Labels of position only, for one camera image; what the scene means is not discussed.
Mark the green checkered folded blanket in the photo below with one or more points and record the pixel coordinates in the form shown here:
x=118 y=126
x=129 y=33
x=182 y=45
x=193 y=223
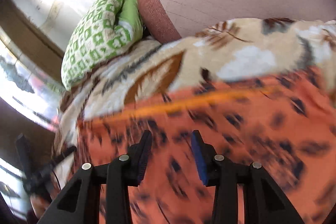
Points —
x=107 y=30

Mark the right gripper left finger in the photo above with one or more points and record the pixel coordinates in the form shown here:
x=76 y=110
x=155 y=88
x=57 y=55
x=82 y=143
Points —
x=79 y=200

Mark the leaf pattern bed blanket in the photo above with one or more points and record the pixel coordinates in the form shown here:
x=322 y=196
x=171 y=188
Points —
x=228 y=51

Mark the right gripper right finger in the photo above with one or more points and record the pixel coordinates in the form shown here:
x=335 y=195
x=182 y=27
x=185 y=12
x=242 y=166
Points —
x=263 y=199

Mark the wooden stained glass door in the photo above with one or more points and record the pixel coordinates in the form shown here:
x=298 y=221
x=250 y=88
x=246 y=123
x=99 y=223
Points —
x=30 y=96

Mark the orange floral garment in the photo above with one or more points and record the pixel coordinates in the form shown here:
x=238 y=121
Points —
x=285 y=121

